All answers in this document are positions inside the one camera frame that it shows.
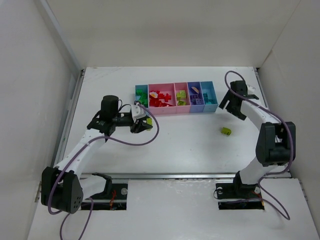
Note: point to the lavender duplo brick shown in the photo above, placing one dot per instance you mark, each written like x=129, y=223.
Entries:
x=199, y=101

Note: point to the lime square duplo brick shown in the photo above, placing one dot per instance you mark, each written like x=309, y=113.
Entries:
x=181, y=103

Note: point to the large pink bin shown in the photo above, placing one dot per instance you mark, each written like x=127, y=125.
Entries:
x=164, y=88

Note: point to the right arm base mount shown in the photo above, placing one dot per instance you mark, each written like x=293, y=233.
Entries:
x=243, y=197

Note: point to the purple flower duplo brick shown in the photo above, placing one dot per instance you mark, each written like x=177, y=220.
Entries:
x=194, y=97

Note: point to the lime green duplo stack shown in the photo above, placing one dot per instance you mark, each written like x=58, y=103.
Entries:
x=150, y=122

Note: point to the light blue bin right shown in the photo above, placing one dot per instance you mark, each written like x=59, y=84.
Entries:
x=208, y=86

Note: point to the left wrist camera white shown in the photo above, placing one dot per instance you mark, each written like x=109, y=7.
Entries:
x=137, y=112

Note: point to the teal frog duplo brick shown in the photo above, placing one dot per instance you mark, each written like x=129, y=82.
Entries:
x=208, y=99

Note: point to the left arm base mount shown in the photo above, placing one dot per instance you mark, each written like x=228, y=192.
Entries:
x=117, y=195

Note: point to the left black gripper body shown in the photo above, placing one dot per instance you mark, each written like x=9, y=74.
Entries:
x=136, y=126

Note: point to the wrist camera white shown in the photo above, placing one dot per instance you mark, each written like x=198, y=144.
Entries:
x=251, y=88
x=137, y=112

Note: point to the red flower duplo brick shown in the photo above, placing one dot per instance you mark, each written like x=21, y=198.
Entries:
x=153, y=94

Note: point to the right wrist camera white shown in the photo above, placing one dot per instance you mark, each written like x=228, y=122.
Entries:
x=251, y=88

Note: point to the red duplo roof brick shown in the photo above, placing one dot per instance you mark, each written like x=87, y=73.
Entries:
x=163, y=100

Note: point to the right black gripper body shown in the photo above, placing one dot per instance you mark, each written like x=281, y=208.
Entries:
x=232, y=105

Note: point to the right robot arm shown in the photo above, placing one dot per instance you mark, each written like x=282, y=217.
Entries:
x=276, y=143

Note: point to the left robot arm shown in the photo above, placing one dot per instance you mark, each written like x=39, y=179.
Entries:
x=62, y=188

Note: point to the aluminium rail front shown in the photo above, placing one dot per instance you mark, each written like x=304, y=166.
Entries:
x=170, y=176

